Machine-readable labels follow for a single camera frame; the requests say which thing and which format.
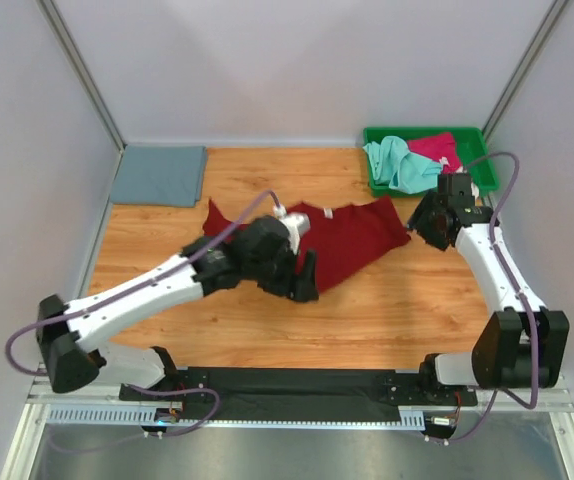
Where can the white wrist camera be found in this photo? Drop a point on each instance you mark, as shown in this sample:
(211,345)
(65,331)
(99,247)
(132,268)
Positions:
(297,225)
(474,188)

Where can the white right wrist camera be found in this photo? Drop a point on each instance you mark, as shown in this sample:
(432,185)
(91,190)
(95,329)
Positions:
(474,188)

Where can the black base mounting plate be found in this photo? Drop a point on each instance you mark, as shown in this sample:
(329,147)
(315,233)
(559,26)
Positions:
(327,395)

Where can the folded grey blue t shirt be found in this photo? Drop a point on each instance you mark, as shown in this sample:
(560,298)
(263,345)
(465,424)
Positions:
(150,175)

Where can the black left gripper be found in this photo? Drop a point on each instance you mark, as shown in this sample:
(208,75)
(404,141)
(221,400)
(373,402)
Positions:
(305,286)

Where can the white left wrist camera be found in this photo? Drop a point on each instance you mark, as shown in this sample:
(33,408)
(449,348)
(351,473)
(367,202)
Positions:
(297,225)

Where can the teal t shirt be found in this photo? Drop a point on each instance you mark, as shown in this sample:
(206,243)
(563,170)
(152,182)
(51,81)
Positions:
(393,165)

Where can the dark red t shirt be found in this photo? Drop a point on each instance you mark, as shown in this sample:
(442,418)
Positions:
(346,240)

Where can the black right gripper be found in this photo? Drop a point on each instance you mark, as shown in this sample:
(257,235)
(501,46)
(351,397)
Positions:
(416,221)

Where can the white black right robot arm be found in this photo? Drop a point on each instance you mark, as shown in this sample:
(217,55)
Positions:
(523,342)

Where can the pink t shirt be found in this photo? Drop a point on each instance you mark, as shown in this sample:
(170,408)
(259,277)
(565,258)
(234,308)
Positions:
(441,149)

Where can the green plastic tray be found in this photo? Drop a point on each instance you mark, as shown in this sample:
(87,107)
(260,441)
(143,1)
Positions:
(468,143)

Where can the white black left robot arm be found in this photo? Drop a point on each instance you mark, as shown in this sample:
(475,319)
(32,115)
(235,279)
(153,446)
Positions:
(74,336)

